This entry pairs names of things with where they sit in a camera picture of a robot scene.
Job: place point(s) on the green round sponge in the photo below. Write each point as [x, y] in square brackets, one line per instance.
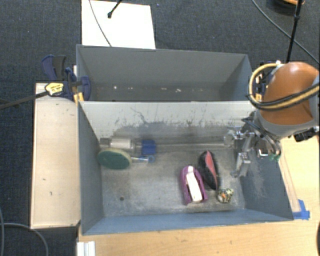
[113, 158]

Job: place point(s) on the grey metal bin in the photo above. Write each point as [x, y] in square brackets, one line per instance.
[155, 195]

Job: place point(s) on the black and red brush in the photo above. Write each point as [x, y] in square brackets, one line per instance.
[209, 168]

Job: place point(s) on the clear cylinder with blue block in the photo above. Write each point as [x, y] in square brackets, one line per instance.
[125, 144]

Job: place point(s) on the black cylinder on white bracket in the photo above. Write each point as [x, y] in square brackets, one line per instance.
[306, 136]

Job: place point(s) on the pale wood flat board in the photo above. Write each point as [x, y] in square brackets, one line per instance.
[55, 162]

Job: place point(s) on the small speckled ball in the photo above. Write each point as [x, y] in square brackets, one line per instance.
[225, 195]

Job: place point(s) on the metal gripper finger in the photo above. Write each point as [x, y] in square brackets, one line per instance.
[233, 138]
[242, 163]

